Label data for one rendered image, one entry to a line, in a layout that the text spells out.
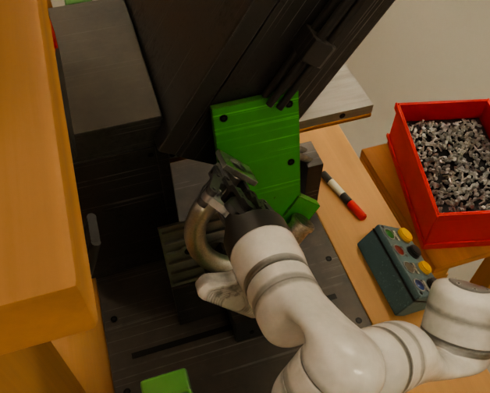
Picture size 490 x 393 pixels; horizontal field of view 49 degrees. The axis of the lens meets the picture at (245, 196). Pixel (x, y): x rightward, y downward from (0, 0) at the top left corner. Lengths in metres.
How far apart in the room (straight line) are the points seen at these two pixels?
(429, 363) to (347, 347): 0.16
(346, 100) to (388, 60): 2.03
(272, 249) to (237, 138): 0.21
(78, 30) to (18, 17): 0.53
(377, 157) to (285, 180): 0.56
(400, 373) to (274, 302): 0.13
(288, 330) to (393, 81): 2.37
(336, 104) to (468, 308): 0.39
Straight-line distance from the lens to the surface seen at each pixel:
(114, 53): 0.83
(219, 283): 0.57
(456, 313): 0.71
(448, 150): 1.24
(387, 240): 0.95
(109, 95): 0.76
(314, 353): 0.45
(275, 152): 0.73
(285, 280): 0.51
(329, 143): 1.16
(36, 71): 0.31
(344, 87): 0.93
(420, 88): 2.80
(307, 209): 0.80
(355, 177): 1.10
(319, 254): 0.98
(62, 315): 0.24
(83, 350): 0.95
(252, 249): 0.54
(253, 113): 0.69
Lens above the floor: 1.72
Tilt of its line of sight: 52 degrees down
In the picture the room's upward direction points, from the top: straight up
